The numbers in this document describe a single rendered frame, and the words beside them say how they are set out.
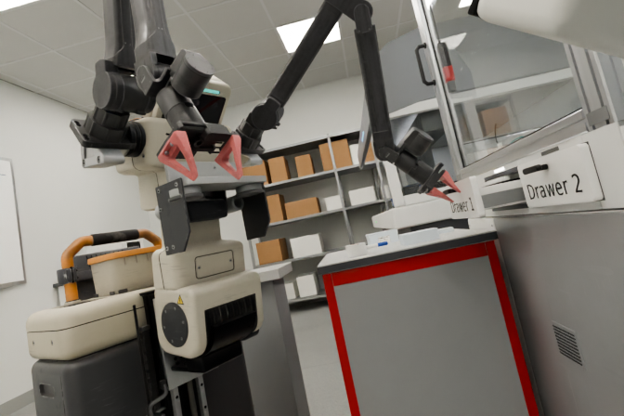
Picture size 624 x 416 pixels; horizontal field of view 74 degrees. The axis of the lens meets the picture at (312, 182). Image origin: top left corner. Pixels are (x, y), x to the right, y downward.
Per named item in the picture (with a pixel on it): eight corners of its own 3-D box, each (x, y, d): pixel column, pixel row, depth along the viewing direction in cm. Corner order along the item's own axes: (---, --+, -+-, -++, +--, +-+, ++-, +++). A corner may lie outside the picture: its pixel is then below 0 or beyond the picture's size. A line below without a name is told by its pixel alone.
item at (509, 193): (483, 210, 110) (477, 188, 111) (458, 214, 136) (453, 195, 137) (638, 178, 108) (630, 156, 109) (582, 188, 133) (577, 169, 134)
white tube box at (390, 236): (370, 246, 178) (368, 234, 179) (368, 246, 187) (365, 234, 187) (399, 240, 178) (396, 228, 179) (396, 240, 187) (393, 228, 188)
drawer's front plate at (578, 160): (594, 201, 77) (578, 144, 78) (527, 208, 105) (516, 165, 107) (604, 199, 77) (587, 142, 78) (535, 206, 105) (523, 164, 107)
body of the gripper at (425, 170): (446, 165, 119) (424, 150, 120) (425, 194, 119) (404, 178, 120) (440, 168, 126) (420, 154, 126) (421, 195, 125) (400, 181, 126)
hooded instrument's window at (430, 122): (393, 208, 206) (372, 121, 211) (372, 216, 383) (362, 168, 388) (630, 158, 199) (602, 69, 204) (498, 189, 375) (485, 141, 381)
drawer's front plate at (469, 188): (479, 217, 109) (469, 176, 110) (452, 219, 137) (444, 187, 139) (486, 215, 109) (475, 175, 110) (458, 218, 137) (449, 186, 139)
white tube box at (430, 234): (404, 245, 143) (402, 235, 144) (400, 244, 152) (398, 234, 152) (440, 239, 143) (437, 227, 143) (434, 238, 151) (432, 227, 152)
